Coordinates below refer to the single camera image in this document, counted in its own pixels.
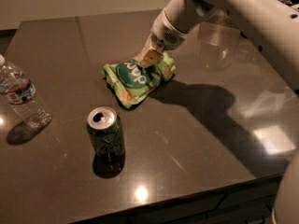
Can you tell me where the clear plastic water bottle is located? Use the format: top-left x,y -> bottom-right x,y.
0,55 -> 52,131

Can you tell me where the green rice chip bag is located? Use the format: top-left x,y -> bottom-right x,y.
102,52 -> 176,108

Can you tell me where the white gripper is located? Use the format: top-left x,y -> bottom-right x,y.
135,0 -> 218,68

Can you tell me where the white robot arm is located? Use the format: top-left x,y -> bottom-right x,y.
137,0 -> 299,90

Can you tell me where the green soda can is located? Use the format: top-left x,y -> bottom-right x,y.
87,106 -> 125,162

